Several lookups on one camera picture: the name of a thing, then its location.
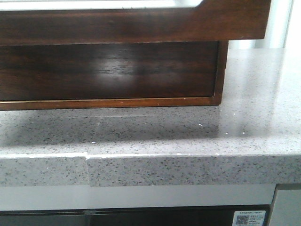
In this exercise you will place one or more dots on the dark wooden drawer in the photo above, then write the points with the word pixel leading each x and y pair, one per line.
pixel 211 20

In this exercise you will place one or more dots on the black appliance under counter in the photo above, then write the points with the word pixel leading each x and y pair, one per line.
pixel 152 216

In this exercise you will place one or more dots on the dark wooden drawer cabinet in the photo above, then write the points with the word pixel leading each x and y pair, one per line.
pixel 112 75

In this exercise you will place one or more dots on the white QR code label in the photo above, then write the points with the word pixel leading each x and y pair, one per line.
pixel 249 218

